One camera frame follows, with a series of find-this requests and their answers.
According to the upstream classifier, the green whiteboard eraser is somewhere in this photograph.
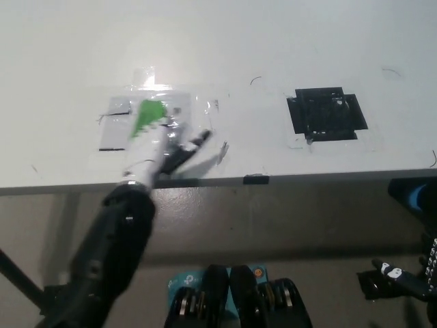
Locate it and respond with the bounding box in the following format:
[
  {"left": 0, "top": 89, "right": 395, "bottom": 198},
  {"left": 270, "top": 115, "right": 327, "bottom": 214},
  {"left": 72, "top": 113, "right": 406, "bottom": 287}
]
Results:
[{"left": 129, "top": 98, "right": 167, "bottom": 140}]

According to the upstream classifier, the black tape square patch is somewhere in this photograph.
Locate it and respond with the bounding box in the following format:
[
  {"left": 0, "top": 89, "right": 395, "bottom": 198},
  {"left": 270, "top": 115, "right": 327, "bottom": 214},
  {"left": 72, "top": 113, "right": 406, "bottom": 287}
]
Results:
[{"left": 287, "top": 86, "right": 369, "bottom": 143}]

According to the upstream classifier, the black diagonal table leg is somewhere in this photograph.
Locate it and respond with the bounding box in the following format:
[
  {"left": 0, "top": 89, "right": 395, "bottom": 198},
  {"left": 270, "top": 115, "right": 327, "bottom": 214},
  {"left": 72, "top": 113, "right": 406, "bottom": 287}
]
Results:
[{"left": 0, "top": 248, "right": 46, "bottom": 309}]

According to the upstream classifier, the clear glossy tape sheet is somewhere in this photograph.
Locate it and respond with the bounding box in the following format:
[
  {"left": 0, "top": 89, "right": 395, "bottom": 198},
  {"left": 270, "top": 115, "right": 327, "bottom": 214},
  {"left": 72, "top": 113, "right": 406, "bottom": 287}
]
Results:
[{"left": 98, "top": 67, "right": 223, "bottom": 152}]

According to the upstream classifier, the black floor tape patch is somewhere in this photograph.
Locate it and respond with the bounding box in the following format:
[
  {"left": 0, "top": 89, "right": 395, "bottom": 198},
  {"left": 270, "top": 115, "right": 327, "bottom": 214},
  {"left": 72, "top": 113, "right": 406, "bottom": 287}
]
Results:
[{"left": 356, "top": 269, "right": 393, "bottom": 302}]

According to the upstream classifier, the small black tape piece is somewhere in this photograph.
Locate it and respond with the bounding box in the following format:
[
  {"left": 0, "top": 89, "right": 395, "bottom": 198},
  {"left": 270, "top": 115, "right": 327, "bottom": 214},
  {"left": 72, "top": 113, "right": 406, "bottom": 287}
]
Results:
[{"left": 242, "top": 174, "right": 271, "bottom": 187}]

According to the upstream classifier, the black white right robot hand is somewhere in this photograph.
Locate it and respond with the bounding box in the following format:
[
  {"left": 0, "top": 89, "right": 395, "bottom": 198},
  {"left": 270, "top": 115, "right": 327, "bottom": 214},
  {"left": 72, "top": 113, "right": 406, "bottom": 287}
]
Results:
[{"left": 371, "top": 235, "right": 437, "bottom": 302}]

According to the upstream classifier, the teal tp-link box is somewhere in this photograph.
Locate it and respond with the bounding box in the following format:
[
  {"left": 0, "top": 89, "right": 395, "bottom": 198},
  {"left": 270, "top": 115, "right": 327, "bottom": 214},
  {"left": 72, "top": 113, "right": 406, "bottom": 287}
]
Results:
[{"left": 167, "top": 266, "right": 268, "bottom": 312}]

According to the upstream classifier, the black blue object under desk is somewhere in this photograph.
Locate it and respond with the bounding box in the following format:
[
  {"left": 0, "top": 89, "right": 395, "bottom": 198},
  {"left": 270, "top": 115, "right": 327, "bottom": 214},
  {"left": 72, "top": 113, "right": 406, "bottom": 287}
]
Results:
[{"left": 388, "top": 177, "right": 437, "bottom": 219}]

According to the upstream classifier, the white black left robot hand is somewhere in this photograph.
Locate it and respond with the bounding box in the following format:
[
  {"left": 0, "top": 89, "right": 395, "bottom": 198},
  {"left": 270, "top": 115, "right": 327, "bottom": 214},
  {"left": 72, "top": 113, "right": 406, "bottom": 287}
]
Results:
[{"left": 119, "top": 121, "right": 214, "bottom": 188}]

